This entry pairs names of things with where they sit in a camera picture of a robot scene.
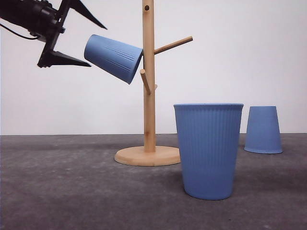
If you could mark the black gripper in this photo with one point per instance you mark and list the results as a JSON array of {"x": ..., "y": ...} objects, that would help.
[{"x": 46, "y": 23}]

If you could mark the blue ribbed cup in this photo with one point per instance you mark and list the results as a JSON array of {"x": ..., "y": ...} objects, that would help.
[{"x": 209, "y": 135}]

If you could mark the wooden mug tree stand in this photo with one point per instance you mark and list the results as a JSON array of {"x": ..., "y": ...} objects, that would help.
[{"x": 150, "y": 155}]

